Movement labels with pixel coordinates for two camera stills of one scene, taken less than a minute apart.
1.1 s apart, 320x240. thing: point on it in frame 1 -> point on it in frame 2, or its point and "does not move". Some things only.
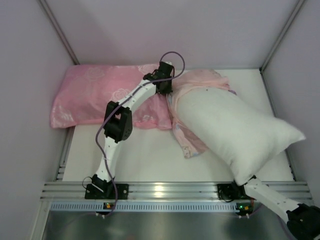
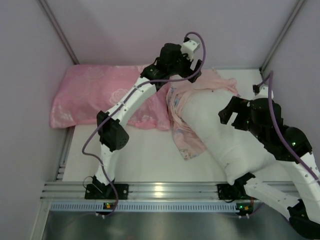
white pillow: [236, 134] does not move
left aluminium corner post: [54, 23] does not move
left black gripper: [164, 88] -> [189, 69]
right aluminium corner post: [282, 35] does not move
